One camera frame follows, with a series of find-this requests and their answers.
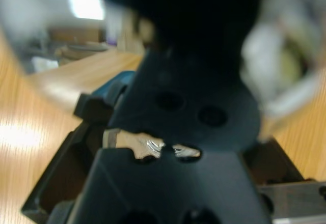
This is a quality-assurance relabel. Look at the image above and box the clear glass cup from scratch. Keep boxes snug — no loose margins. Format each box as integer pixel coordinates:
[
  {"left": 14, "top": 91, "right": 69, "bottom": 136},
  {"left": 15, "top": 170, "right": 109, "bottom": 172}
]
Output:
[{"left": 101, "top": 0, "right": 324, "bottom": 163}]

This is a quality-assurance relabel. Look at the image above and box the blue plastic tray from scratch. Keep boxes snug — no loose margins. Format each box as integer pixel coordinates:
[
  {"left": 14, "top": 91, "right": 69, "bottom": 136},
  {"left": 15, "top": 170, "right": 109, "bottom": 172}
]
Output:
[{"left": 91, "top": 71, "right": 135, "bottom": 100}]

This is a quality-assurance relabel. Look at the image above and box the white ceiling light panel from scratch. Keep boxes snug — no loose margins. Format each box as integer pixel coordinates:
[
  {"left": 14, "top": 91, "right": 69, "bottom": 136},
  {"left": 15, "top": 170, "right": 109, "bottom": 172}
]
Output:
[{"left": 68, "top": 0, "right": 105, "bottom": 20}]

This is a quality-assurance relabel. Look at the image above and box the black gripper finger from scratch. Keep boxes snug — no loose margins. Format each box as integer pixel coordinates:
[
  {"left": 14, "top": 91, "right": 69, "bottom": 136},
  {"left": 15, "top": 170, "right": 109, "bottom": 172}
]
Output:
[
  {"left": 21, "top": 81, "right": 127, "bottom": 224},
  {"left": 241, "top": 137, "right": 306, "bottom": 185}
]

